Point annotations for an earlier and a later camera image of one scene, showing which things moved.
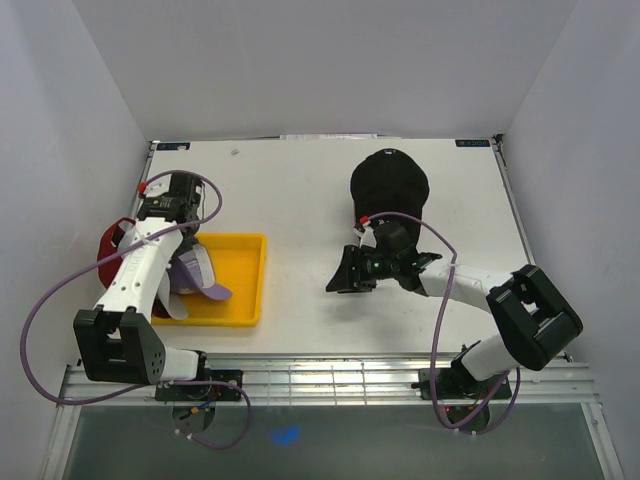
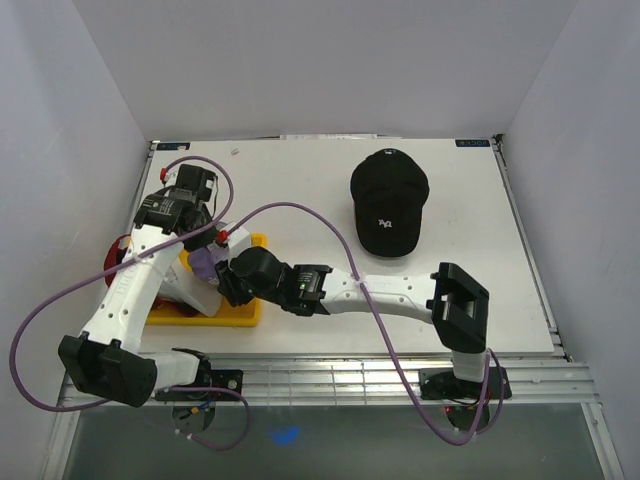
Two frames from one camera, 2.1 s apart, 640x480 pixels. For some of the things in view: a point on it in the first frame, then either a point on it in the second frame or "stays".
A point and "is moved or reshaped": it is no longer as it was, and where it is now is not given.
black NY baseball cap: x=389 y=180 stays
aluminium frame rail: x=341 y=378 stays
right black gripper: x=346 y=281 → x=229 y=284
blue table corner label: x=472 y=143 stays
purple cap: x=193 y=273 is moved or reshaped
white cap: x=165 y=296 → x=181 y=285
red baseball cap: x=109 y=246 → x=116 y=256
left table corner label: x=173 y=146 stays
